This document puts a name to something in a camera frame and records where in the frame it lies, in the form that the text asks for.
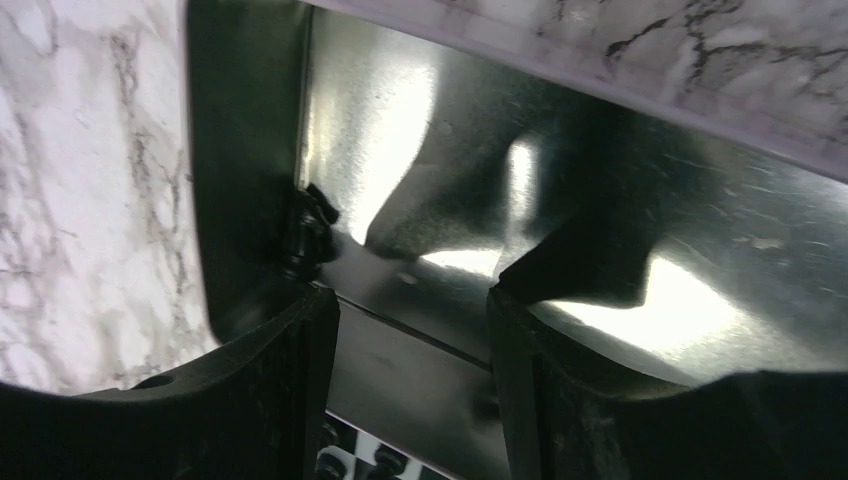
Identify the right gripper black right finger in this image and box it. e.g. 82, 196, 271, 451
487, 288, 847, 479

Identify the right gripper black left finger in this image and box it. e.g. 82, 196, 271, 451
1, 287, 340, 479

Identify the white box of black pieces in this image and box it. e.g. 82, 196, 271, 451
183, 1, 847, 479

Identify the black chess pawn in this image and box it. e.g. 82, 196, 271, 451
281, 184, 340, 282

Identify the black white chessboard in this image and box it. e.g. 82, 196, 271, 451
314, 414, 446, 480

